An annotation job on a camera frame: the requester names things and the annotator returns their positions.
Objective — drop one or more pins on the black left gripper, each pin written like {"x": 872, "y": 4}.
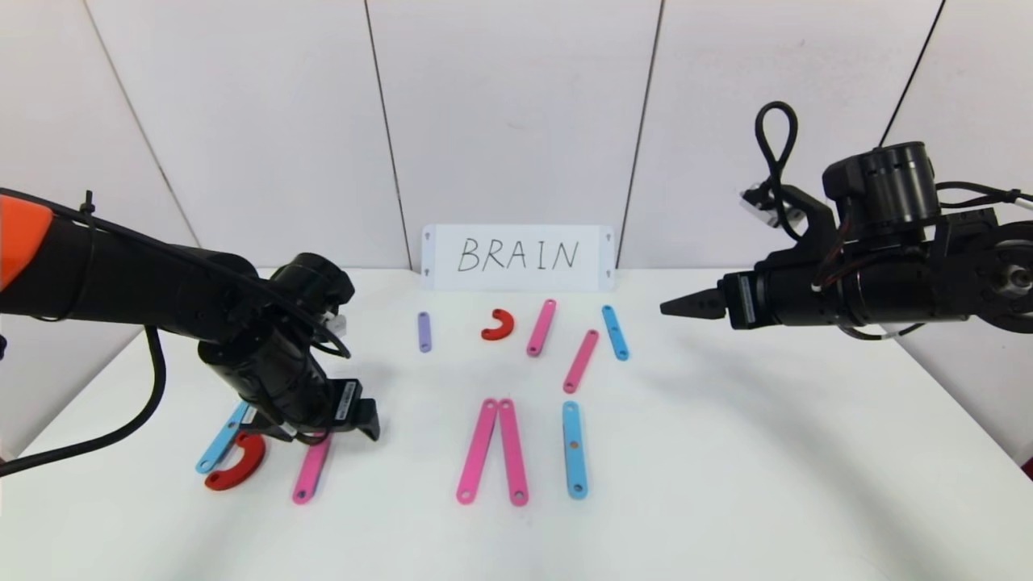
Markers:
{"x": 347, "y": 401}

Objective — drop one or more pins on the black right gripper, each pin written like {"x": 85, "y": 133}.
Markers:
{"x": 741, "y": 302}

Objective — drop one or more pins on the pink bar with holes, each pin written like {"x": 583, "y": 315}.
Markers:
{"x": 581, "y": 361}
{"x": 541, "y": 328}
{"x": 309, "y": 476}
{"x": 478, "y": 450}
{"x": 512, "y": 452}

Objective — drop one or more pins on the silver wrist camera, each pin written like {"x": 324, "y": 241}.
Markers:
{"x": 763, "y": 206}
{"x": 335, "y": 325}

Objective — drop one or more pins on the black right camera mount bracket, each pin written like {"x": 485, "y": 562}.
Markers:
{"x": 815, "y": 222}

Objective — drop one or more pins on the small red curved piece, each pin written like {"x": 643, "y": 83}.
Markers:
{"x": 508, "y": 323}

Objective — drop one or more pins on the white BRAIN sign card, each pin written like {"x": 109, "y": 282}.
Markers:
{"x": 516, "y": 257}

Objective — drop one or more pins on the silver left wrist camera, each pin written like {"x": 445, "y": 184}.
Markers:
{"x": 335, "y": 325}

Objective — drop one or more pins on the large red curved piece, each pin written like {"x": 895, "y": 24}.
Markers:
{"x": 246, "y": 468}

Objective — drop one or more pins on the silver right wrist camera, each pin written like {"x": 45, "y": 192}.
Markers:
{"x": 763, "y": 206}

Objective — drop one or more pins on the short purple flat bar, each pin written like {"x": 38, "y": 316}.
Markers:
{"x": 424, "y": 332}

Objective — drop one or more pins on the black and orange left arm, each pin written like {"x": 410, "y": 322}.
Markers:
{"x": 121, "y": 274}

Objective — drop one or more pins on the blue flat bar with holes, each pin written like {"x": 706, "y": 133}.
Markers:
{"x": 218, "y": 448}
{"x": 574, "y": 449}
{"x": 615, "y": 332}

